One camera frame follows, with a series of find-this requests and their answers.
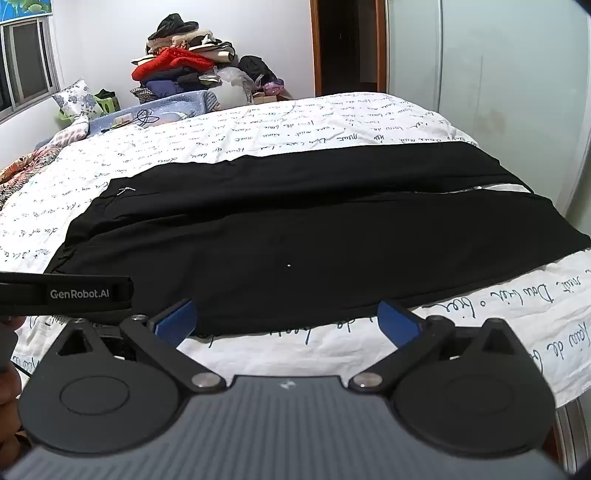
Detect black bag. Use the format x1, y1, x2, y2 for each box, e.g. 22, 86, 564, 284
238, 55, 279, 89

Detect black pants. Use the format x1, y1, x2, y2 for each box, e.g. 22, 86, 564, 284
46, 141, 591, 337

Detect person's left hand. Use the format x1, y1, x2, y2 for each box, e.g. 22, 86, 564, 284
0, 367, 24, 444

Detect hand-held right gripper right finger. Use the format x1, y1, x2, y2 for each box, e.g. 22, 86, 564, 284
348, 300, 529, 395

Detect pink patterned cloth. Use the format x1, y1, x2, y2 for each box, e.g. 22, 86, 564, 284
34, 119, 90, 153

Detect pile of clothes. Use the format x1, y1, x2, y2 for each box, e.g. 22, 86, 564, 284
130, 13, 241, 100

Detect white plastic bag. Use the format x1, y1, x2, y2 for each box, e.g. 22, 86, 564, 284
216, 67, 256, 110

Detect green plastic stool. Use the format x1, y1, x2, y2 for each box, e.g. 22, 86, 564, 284
58, 90, 122, 127

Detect red floral blanket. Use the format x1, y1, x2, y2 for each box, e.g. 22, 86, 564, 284
0, 150, 63, 208

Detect frosted wardrobe sliding door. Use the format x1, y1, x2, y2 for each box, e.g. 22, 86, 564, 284
385, 0, 591, 222

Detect sliding window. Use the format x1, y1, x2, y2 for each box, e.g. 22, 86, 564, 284
0, 16, 62, 123

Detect printed window blind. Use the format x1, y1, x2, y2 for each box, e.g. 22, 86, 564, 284
0, 0, 52, 24

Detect floral silver pillow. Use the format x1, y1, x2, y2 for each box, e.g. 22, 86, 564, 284
52, 78, 100, 123

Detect white script-printed blanket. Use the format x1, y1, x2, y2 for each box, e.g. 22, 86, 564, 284
0, 92, 591, 409

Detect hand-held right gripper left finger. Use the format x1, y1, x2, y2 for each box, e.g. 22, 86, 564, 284
58, 298, 227, 395

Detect wooden door frame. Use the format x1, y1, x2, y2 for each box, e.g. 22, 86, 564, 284
310, 0, 389, 99

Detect blue quilted mat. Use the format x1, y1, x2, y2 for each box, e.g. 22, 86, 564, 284
34, 90, 223, 149

